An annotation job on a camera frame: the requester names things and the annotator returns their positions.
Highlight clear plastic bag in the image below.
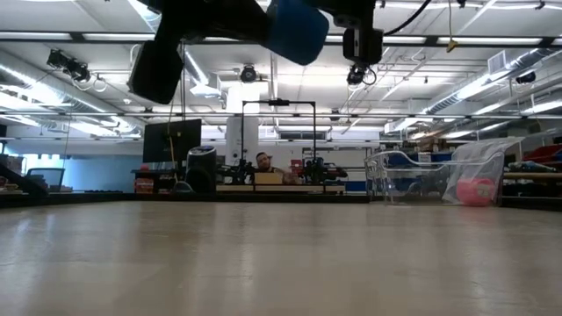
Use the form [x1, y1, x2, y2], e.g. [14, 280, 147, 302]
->
[442, 136, 526, 207]

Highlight cardboard box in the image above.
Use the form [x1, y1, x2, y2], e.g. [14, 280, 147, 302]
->
[253, 171, 285, 186]

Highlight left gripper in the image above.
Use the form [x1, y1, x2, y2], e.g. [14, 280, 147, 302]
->
[126, 0, 273, 106]

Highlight black background frame stand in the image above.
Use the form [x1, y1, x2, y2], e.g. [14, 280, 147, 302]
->
[240, 98, 318, 166]

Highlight black ceiling camera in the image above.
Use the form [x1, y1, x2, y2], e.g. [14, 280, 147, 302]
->
[346, 64, 378, 88]
[239, 64, 259, 84]

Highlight background wooden table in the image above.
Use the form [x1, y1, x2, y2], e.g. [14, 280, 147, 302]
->
[214, 183, 348, 195]

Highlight person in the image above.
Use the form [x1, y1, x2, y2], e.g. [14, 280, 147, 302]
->
[256, 151, 302, 185]

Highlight black monitor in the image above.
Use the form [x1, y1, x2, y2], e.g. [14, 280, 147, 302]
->
[142, 118, 203, 164]

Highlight wooden shelf board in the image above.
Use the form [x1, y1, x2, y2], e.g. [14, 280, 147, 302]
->
[502, 171, 562, 182]

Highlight clear plastic bin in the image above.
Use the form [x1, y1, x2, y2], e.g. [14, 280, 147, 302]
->
[364, 148, 506, 206]

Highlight red storage bin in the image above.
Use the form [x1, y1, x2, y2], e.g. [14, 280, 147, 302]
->
[522, 143, 562, 164]

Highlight pink bandage roll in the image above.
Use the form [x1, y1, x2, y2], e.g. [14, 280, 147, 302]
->
[455, 176, 497, 207]

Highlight yellow hanging tag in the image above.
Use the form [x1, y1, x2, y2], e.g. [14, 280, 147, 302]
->
[445, 0, 459, 54]

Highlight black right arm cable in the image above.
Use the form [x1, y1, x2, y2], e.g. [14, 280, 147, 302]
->
[382, 0, 435, 37]

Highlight blue elastic bandage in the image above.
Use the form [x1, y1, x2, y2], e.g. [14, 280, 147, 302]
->
[263, 0, 330, 67]

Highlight white air vent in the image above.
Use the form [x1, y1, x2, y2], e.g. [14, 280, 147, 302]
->
[487, 50, 507, 75]

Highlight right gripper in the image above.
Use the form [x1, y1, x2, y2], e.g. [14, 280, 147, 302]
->
[306, 0, 385, 66]

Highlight red storage boxes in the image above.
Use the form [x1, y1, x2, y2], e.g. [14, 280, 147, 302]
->
[133, 176, 155, 195]

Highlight black ceiling device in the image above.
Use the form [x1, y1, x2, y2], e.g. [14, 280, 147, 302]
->
[47, 48, 91, 83]

